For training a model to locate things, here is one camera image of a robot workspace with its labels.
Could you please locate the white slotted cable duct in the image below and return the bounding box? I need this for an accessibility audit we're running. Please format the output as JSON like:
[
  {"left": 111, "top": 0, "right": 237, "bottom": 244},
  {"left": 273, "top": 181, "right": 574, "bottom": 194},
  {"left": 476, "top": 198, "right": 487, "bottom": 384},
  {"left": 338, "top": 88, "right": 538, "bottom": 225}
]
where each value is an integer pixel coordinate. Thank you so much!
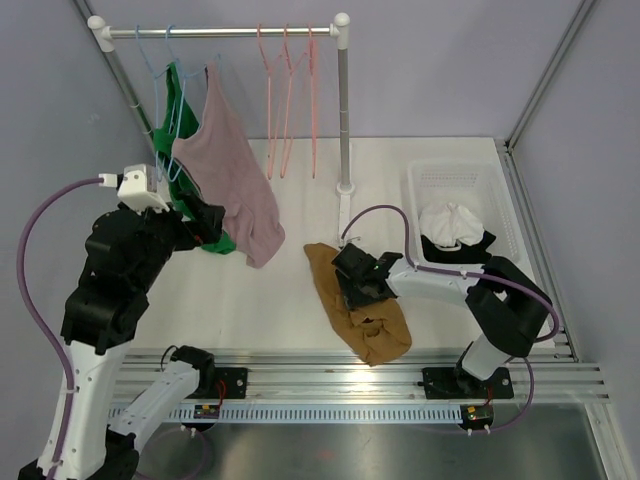
[{"left": 164, "top": 402, "right": 462, "bottom": 425}]

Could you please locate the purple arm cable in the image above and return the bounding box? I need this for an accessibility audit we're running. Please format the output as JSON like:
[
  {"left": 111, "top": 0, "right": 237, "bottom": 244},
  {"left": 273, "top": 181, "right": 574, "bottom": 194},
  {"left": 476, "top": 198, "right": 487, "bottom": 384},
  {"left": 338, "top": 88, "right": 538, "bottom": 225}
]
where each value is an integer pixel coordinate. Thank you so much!
[
  {"left": 339, "top": 203, "right": 561, "bottom": 341},
  {"left": 16, "top": 177, "right": 106, "bottom": 466}
]

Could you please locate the white plastic basket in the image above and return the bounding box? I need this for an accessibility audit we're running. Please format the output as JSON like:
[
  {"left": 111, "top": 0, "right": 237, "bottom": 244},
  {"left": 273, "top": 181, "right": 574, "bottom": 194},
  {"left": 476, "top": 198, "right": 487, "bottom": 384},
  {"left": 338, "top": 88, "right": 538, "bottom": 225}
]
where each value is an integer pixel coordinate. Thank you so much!
[{"left": 407, "top": 157, "right": 530, "bottom": 270}]

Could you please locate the pink hanger of brown top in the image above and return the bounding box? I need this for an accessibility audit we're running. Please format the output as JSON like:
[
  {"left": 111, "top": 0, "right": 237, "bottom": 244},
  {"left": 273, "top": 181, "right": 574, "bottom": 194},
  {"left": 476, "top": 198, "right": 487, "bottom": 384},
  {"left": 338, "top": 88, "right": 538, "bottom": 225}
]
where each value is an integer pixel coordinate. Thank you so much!
[{"left": 256, "top": 23, "right": 282, "bottom": 180}]

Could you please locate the blue hanger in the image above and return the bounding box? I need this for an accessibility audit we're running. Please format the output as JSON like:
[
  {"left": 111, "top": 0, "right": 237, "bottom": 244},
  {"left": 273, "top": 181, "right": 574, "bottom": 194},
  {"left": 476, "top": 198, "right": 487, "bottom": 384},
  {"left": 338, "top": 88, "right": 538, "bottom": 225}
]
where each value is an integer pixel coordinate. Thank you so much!
[
  {"left": 135, "top": 25, "right": 174, "bottom": 182},
  {"left": 154, "top": 25, "right": 207, "bottom": 188}
]

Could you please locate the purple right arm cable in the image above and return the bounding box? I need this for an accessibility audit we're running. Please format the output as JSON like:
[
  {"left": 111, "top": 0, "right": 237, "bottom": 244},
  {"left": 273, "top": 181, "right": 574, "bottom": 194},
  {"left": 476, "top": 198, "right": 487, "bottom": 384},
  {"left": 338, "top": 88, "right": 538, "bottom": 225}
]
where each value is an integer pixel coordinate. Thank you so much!
[{"left": 339, "top": 203, "right": 561, "bottom": 341}]

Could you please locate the mauve tank top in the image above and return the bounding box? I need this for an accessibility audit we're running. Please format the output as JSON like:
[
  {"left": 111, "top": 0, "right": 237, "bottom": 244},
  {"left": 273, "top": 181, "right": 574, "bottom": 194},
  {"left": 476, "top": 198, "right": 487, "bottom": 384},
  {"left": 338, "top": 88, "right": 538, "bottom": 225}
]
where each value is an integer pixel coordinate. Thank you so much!
[{"left": 172, "top": 63, "right": 285, "bottom": 269}]

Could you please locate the green tank top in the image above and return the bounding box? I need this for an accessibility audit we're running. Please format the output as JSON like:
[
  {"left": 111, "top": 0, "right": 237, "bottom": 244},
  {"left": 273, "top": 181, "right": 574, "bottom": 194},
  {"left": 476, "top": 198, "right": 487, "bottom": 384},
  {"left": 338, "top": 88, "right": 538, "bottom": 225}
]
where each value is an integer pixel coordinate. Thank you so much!
[{"left": 151, "top": 61, "right": 238, "bottom": 256}]

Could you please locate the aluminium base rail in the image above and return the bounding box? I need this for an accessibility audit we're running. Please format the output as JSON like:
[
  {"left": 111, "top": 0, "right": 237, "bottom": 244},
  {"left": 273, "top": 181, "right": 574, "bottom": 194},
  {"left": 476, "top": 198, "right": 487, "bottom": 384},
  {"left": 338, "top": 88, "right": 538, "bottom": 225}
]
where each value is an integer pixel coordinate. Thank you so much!
[{"left": 109, "top": 349, "right": 611, "bottom": 404}]

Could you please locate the silver white clothes rack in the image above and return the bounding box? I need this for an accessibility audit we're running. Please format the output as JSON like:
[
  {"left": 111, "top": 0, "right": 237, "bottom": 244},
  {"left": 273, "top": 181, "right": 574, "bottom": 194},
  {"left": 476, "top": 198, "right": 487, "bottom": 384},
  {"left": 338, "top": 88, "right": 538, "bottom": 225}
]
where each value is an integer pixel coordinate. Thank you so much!
[{"left": 86, "top": 13, "right": 355, "bottom": 240}]

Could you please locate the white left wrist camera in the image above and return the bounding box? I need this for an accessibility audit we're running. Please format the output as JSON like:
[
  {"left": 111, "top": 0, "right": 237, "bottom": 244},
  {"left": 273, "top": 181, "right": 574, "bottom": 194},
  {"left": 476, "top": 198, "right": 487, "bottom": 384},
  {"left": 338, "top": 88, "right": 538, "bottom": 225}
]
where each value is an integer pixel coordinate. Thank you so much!
[{"left": 98, "top": 164, "right": 170, "bottom": 214}]

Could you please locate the black tank top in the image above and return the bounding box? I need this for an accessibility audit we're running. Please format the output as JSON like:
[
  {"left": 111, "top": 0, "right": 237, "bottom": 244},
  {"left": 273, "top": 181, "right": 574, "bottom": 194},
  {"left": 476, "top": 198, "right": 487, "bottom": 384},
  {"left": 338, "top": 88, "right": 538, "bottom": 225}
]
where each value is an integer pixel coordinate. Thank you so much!
[{"left": 421, "top": 231, "right": 496, "bottom": 264}]

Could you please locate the white tank top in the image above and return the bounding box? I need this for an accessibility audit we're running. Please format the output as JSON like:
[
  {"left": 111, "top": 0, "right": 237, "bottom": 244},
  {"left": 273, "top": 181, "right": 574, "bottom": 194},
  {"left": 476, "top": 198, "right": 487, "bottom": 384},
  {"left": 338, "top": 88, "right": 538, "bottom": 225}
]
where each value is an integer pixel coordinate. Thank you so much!
[{"left": 419, "top": 202, "right": 485, "bottom": 247}]

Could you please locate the brown tank top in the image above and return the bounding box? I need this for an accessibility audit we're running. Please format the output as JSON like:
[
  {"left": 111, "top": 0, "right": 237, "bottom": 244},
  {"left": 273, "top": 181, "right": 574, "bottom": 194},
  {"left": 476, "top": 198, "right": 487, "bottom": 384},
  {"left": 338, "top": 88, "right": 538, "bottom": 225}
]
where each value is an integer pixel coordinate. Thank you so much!
[{"left": 303, "top": 243, "right": 412, "bottom": 367}]

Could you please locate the pink hanger of black top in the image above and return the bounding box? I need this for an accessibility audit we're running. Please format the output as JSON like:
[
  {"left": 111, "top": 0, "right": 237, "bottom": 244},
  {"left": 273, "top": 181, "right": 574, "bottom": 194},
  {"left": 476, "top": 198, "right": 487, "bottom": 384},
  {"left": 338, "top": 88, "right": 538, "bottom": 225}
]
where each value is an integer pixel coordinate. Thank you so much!
[{"left": 308, "top": 24, "right": 318, "bottom": 179}]

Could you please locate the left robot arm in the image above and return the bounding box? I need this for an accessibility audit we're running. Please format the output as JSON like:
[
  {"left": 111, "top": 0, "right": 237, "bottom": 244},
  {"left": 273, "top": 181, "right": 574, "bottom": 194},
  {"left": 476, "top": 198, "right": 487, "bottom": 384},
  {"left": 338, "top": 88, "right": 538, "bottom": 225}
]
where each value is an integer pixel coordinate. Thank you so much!
[{"left": 18, "top": 193, "right": 225, "bottom": 479}]

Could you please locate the blue hanger far left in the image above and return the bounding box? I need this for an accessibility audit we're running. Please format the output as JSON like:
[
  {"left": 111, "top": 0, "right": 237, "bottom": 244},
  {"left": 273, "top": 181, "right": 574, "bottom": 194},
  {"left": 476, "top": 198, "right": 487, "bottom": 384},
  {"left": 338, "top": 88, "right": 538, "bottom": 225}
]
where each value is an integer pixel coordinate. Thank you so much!
[{"left": 135, "top": 25, "right": 174, "bottom": 182}]

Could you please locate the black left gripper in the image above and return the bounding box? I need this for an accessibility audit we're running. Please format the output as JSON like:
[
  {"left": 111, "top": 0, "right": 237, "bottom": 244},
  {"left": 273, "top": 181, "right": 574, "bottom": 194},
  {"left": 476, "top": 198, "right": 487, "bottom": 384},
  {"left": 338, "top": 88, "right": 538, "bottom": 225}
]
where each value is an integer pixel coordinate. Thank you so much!
[{"left": 130, "top": 188, "right": 225, "bottom": 290}]

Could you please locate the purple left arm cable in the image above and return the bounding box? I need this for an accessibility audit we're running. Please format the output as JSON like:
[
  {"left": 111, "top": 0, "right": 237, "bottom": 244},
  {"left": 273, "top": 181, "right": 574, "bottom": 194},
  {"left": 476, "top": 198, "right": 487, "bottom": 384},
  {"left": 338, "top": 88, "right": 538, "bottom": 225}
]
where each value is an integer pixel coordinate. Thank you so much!
[{"left": 16, "top": 177, "right": 106, "bottom": 466}]

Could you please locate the pink hanger of white top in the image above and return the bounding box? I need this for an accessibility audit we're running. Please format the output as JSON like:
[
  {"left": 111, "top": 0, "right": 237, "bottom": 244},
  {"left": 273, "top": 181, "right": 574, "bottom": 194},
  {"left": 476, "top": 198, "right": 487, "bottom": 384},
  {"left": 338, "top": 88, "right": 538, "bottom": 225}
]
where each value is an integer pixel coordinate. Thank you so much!
[{"left": 280, "top": 24, "right": 304, "bottom": 179}]

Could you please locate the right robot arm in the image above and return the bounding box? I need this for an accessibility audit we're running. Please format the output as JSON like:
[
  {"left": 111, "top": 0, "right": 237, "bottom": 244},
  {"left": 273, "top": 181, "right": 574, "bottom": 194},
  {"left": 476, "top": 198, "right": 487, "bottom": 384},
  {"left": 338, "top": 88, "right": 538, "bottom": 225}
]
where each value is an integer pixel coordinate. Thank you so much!
[{"left": 332, "top": 244, "right": 551, "bottom": 401}]

